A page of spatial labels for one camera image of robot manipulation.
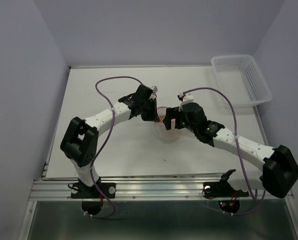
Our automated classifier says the white plastic basket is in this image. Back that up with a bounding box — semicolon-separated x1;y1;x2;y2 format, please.
211;54;272;108

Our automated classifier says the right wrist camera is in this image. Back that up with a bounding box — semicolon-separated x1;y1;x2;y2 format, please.
177;92;194;111

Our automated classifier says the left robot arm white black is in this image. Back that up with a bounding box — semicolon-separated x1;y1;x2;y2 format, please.
60;84;159;197

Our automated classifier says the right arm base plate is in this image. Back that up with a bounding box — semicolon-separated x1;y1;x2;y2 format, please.
201;169;249;200

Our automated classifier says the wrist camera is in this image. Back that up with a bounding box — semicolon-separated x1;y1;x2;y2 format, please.
152;86;158;93
177;92;194;111

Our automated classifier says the white mesh laundry bag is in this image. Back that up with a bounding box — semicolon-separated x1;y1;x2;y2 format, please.
154;106;184;142

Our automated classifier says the beige bra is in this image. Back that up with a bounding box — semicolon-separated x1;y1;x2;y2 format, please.
159;115;175;123

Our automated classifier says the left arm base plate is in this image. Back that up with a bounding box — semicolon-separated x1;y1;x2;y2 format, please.
68;181;116;199

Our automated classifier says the aluminium rail frame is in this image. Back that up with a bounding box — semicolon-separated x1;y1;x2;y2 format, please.
19;65;298;240

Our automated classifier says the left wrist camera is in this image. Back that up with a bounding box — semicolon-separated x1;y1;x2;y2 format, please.
152;86;158;93

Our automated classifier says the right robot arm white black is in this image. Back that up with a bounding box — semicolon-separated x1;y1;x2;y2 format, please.
163;102;298;199

